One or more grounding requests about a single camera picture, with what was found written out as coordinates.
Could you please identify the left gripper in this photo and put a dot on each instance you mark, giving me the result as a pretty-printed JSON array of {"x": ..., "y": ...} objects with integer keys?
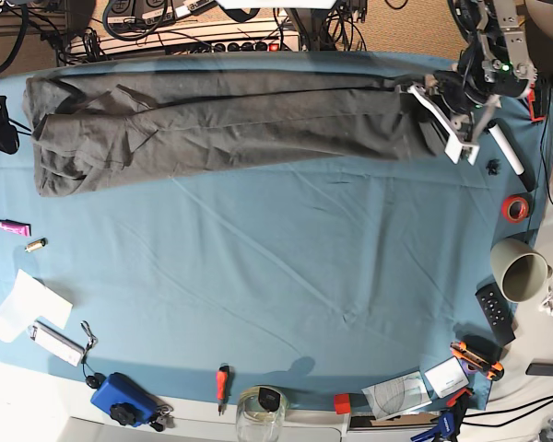
[{"x": 452, "y": 94}]

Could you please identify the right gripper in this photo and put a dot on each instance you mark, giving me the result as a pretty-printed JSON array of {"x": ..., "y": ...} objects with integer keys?
[{"x": 0, "y": 131}]

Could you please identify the dark grey T-shirt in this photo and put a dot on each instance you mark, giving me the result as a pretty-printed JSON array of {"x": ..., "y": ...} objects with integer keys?
[{"x": 95, "y": 132}]

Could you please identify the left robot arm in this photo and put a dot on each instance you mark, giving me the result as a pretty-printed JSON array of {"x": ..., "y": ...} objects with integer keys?
[{"x": 495, "y": 62}]

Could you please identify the white marker black caps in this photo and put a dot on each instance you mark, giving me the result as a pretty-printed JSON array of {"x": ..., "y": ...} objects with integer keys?
[{"x": 509, "y": 153}]

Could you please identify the orange black tool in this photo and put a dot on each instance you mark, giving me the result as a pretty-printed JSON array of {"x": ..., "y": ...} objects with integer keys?
[{"x": 538, "y": 103}]

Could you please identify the small black clip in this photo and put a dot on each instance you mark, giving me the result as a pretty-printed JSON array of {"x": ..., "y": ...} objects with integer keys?
[{"x": 493, "y": 167}]

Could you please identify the pink glue tube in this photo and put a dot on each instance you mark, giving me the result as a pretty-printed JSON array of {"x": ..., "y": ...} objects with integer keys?
[{"x": 17, "y": 228}]

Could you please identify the red tape roll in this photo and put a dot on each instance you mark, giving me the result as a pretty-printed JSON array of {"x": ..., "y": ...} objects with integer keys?
[{"x": 516, "y": 208}]

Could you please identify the white paper sheet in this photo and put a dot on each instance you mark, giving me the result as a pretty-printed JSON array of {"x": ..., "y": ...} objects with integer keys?
[{"x": 50, "y": 305}]

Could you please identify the translucent plastic cup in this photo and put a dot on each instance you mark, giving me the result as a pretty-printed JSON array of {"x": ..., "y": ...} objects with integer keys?
[{"x": 9, "y": 317}]

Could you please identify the black power strip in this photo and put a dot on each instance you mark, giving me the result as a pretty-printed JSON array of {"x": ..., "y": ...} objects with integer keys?
[{"x": 242, "y": 46}]

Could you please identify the beige ceramic mug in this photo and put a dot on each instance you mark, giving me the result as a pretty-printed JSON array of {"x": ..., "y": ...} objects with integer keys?
[{"x": 520, "y": 272}]

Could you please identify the white labelled box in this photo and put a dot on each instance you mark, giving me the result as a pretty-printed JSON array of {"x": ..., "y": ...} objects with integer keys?
[{"x": 55, "y": 343}]

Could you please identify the black remote control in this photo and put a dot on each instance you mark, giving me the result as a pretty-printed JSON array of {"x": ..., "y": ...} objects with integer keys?
[{"x": 497, "y": 312}]

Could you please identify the blue table cloth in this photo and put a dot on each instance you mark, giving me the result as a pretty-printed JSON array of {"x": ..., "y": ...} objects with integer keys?
[{"x": 320, "y": 277}]

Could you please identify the orange black utility knife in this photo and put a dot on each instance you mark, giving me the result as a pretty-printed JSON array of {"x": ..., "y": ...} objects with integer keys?
[{"x": 474, "y": 362}]

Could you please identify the white card packet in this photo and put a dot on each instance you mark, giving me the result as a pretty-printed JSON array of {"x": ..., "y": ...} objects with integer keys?
[{"x": 447, "y": 377}]

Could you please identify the black power adapter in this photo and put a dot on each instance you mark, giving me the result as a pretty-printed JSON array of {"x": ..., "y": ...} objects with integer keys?
[{"x": 540, "y": 369}]

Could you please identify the blue box with knob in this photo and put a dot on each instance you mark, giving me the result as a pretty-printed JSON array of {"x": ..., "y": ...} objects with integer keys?
[{"x": 121, "y": 399}]

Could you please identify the folded paper leaflet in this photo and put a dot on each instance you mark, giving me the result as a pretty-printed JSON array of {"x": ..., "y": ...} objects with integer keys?
[{"x": 397, "y": 396}]

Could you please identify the small red cube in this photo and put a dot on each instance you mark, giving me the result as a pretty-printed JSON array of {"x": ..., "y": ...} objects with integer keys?
[{"x": 342, "y": 403}]

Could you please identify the blue black clamp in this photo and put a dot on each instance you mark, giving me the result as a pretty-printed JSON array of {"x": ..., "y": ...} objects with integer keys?
[{"x": 448, "y": 424}]

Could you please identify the clear glass jar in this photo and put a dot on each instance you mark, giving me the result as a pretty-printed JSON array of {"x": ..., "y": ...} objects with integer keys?
[{"x": 260, "y": 414}]

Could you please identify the orange handled screwdriver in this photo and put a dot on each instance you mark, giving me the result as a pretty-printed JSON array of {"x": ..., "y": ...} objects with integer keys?
[{"x": 222, "y": 378}]

